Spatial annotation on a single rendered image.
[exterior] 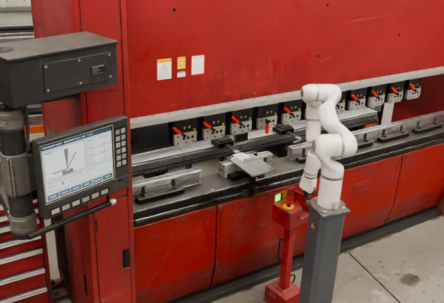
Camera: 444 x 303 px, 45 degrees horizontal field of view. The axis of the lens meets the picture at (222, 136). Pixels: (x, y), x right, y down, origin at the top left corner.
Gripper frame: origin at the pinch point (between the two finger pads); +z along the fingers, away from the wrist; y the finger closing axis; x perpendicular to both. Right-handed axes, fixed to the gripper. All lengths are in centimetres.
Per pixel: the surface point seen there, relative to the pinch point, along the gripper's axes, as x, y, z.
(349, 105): 72, -30, -35
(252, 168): -22.5, -27.6, -13.4
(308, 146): 39, -34, -9
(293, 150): 24.9, -36.7, -8.4
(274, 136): 32, -62, -7
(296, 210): -9.4, 2.3, 6.2
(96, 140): -136, -16, -68
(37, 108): -64, -268, 33
